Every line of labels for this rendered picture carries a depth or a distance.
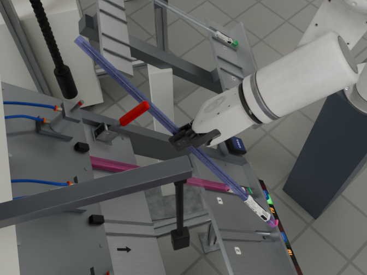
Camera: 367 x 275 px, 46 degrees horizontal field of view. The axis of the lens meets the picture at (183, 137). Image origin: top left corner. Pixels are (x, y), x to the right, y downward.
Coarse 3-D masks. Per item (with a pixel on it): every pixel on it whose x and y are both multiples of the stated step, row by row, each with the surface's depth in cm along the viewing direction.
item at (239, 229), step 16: (192, 160) 93; (208, 176) 93; (240, 176) 104; (208, 192) 90; (224, 192) 94; (208, 208) 88; (224, 208) 91; (240, 208) 96; (224, 224) 88; (240, 224) 92; (256, 224) 97; (224, 240) 85; (240, 240) 88; (256, 240) 93; (224, 256) 83; (240, 256) 86; (256, 256) 90; (272, 256) 94; (240, 272) 83; (256, 272) 87; (272, 272) 91
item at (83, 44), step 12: (84, 48) 74; (96, 60) 75; (108, 72) 76; (120, 84) 76; (132, 84) 77; (132, 96) 77; (144, 96) 78; (156, 108) 78; (168, 120) 79; (204, 156) 80; (216, 168) 81; (228, 180) 81; (240, 192) 82
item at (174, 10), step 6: (150, 0) 107; (156, 0) 108; (162, 0) 109; (162, 6) 110; (168, 6) 110; (174, 12) 112; (180, 12) 113; (186, 18) 114; (192, 18) 116; (198, 24) 117; (204, 24) 119; (204, 30) 119; (210, 30) 120; (234, 42) 126
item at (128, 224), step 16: (96, 144) 73; (128, 144) 79; (128, 160) 77; (96, 176) 69; (112, 208) 67; (128, 208) 70; (144, 208) 73; (112, 224) 66; (128, 224) 68; (144, 224) 71; (112, 240) 64; (128, 240) 66; (144, 240) 69; (112, 256) 62; (128, 256) 64; (144, 256) 67; (160, 256) 69; (128, 272) 63; (144, 272) 65; (160, 272) 67
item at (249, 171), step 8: (248, 168) 106; (248, 176) 106; (256, 176) 105; (256, 184) 104; (256, 192) 103; (256, 200) 103; (264, 200) 101; (264, 208) 101; (272, 216) 100; (272, 232) 98; (280, 232) 98; (272, 240) 98; (280, 240) 97; (280, 248) 96; (280, 256) 96; (288, 256) 95; (288, 264) 94; (288, 272) 94; (296, 272) 93
